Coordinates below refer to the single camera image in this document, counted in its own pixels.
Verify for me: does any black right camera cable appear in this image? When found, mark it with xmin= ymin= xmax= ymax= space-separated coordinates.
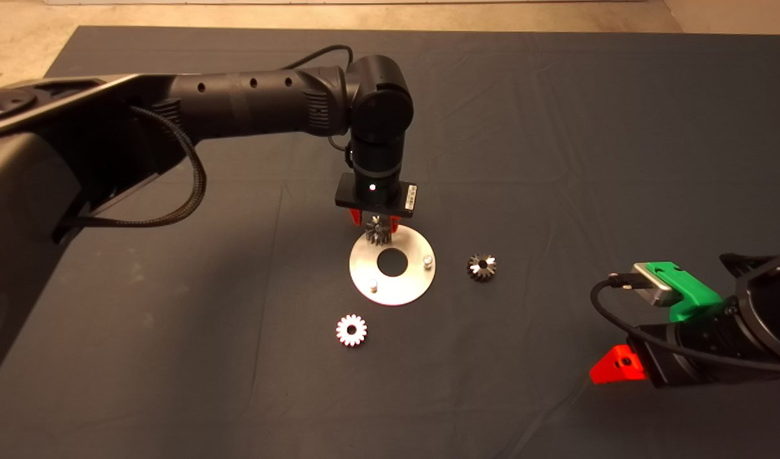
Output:
xmin=589 ymin=273 xmax=780 ymax=377

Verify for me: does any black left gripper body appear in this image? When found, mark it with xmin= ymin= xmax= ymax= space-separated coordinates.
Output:
xmin=335 ymin=173 xmax=419 ymax=219

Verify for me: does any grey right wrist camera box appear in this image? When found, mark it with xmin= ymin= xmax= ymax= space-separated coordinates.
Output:
xmin=631 ymin=263 xmax=676 ymax=308

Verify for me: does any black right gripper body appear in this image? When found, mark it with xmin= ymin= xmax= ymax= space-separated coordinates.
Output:
xmin=629 ymin=322 xmax=690 ymax=388

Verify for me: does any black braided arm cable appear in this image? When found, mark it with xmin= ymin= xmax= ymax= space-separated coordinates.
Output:
xmin=52 ymin=105 xmax=208 ymax=243

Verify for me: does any green right camera mount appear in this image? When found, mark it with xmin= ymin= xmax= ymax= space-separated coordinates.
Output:
xmin=645 ymin=261 xmax=725 ymax=323

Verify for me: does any round metal carrier plate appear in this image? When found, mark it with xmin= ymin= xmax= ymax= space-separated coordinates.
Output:
xmin=350 ymin=224 xmax=437 ymax=307

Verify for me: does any black left camera cable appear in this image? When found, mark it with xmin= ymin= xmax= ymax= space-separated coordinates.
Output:
xmin=280 ymin=43 xmax=356 ymax=72

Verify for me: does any dark bevel gear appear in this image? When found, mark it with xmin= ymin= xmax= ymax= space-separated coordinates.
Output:
xmin=468 ymin=254 xmax=498 ymax=282

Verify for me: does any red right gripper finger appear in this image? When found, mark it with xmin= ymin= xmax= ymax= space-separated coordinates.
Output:
xmin=589 ymin=344 xmax=649 ymax=385

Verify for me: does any small steel planetary gear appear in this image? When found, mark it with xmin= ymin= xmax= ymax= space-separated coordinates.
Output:
xmin=365 ymin=215 xmax=393 ymax=246
xmin=336 ymin=314 xmax=368 ymax=347

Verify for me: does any dark grey table cloth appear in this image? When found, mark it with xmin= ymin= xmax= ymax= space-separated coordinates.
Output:
xmin=0 ymin=25 xmax=780 ymax=459

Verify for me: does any black camera cable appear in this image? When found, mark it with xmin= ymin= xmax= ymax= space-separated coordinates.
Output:
xmin=589 ymin=273 xmax=780 ymax=377
xmin=280 ymin=43 xmax=356 ymax=72

